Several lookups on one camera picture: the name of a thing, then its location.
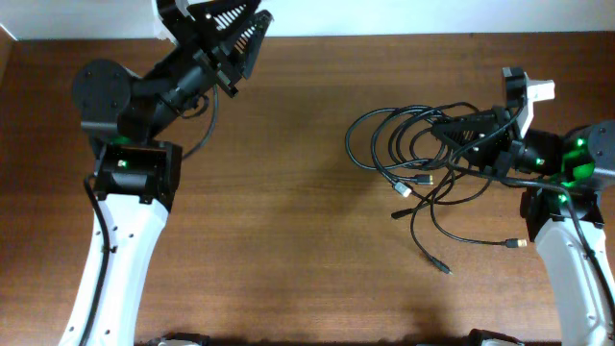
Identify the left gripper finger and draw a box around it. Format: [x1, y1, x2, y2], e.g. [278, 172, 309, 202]
[225, 9, 273, 80]
[187, 0, 260, 48]

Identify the thick black cable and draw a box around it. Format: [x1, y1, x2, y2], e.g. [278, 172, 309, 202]
[344, 101, 481, 222]

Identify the black cable silver plug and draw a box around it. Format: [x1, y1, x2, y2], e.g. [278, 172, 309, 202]
[345, 102, 477, 197]

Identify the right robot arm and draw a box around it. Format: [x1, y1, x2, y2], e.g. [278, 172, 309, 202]
[431, 108, 614, 345]

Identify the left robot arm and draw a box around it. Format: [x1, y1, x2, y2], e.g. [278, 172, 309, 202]
[61, 1, 273, 345]

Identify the right camera cable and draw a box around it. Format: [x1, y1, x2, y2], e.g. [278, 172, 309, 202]
[446, 103, 615, 333]

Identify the camera cable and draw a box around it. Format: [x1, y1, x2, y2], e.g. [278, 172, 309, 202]
[446, 103, 615, 333]
[81, 84, 220, 346]

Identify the left camera cable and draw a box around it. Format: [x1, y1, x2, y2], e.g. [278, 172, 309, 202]
[81, 84, 220, 346]

